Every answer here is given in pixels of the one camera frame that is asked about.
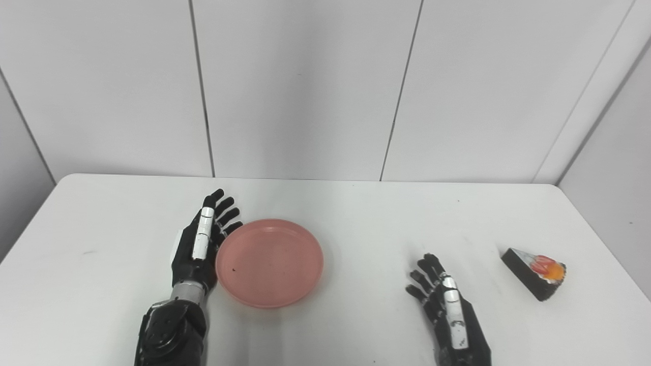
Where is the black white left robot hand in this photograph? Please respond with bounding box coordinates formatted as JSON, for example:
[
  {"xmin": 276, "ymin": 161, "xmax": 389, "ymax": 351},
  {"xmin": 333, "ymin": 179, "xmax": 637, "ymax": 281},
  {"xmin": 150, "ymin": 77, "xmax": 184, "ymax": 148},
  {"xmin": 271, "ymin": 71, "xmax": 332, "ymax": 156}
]
[{"xmin": 171, "ymin": 189, "xmax": 243, "ymax": 293}]

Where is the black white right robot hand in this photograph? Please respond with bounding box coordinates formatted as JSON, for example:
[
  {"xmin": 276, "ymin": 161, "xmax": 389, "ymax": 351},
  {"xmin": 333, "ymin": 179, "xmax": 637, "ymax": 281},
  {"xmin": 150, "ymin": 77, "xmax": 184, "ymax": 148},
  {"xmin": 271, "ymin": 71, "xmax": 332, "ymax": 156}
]
[{"xmin": 405, "ymin": 253, "xmax": 492, "ymax": 366}]

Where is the chocolate cake slice with fruit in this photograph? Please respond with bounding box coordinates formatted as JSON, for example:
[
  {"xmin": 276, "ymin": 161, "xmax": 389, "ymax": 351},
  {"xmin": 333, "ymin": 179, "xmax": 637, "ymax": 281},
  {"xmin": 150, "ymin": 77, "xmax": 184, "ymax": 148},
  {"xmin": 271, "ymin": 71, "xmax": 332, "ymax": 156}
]
[{"xmin": 501, "ymin": 248, "xmax": 567, "ymax": 302}]

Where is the pink round plate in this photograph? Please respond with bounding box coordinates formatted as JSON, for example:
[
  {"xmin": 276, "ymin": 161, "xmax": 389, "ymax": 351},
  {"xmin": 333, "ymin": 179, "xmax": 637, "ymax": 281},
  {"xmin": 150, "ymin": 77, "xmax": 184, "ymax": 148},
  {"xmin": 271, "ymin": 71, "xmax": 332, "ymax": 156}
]
[{"xmin": 215, "ymin": 219, "xmax": 324, "ymax": 309}]

